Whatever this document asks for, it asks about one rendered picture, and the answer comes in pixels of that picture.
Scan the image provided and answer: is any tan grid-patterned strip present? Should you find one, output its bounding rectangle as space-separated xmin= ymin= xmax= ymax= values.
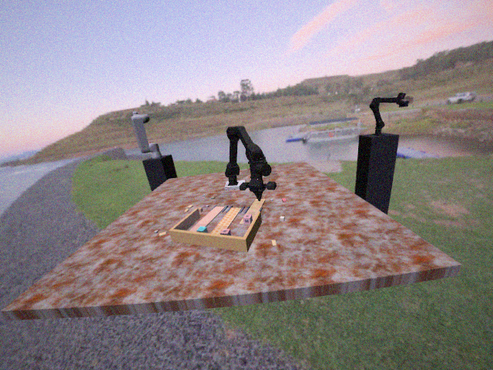
xmin=250 ymin=199 xmax=266 ymax=209

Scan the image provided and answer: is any tan wooden open-top tray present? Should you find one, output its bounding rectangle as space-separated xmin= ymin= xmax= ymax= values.
xmin=168 ymin=206 xmax=262 ymax=252

